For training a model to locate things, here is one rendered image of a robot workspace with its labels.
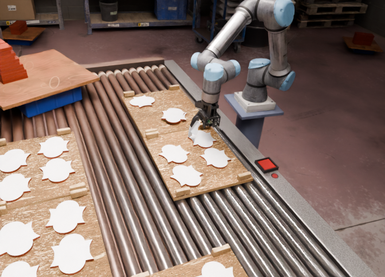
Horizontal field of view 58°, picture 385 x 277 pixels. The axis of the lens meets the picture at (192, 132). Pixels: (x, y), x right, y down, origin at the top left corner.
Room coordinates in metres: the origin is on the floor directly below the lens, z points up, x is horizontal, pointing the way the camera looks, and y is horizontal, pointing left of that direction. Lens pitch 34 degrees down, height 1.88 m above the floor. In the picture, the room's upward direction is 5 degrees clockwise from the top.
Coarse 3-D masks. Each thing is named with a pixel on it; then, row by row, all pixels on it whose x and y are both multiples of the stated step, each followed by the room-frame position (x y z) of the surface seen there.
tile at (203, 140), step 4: (200, 132) 1.36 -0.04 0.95; (204, 132) 1.37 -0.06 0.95; (208, 132) 1.37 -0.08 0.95; (192, 136) 1.33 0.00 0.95; (196, 136) 1.33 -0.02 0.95; (200, 136) 1.33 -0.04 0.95; (204, 136) 1.33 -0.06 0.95; (208, 136) 1.34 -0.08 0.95; (192, 140) 1.30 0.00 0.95; (196, 140) 1.30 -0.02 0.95; (200, 140) 1.30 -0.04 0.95; (204, 140) 1.31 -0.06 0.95; (208, 140) 1.31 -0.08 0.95; (212, 140) 1.31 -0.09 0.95; (216, 140) 1.31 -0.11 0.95; (196, 144) 1.27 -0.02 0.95; (200, 144) 1.27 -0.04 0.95; (204, 144) 1.27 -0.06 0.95; (208, 144) 1.28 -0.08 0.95; (212, 144) 1.28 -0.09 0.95; (204, 148) 1.25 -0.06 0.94; (208, 148) 1.26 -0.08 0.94
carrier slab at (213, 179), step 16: (208, 128) 1.42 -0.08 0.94; (160, 144) 1.26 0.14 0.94; (176, 144) 1.27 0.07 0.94; (192, 144) 1.28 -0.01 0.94; (224, 144) 1.30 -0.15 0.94; (160, 160) 1.15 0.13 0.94; (192, 160) 1.16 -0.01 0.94; (208, 176) 1.07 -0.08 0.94; (224, 176) 1.08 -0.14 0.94; (192, 192) 0.97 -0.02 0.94
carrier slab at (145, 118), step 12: (132, 96) 1.68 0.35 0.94; (156, 96) 1.70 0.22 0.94; (168, 96) 1.71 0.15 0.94; (180, 96) 1.72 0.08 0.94; (132, 108) 1.55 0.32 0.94; (144, 108) 1.56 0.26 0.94; (156, 108) 1.57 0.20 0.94; (168, 108) 1.58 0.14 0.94; (180, 108) 1.59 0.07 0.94; (192, 108) 1.60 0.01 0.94; (144, 120) 1.45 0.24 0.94; (156, 120) 1.45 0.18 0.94; (144, 132) 1.34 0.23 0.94; (168, 132) 1.36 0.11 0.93
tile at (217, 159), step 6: (210, 150) 1.23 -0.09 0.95; (216, 150) 1.23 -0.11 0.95; (222, 150) 1.24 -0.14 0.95; (204, 156) 1.19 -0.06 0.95; (210, 156) 1.19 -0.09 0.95; (216, 156) 1.19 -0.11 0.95; (222, 156) 1.20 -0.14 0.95; (210, 162) 1.15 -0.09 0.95; (216, 162) 1.15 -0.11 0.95; (222, 162) 1.15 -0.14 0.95; (222, 168) 1.12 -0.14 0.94
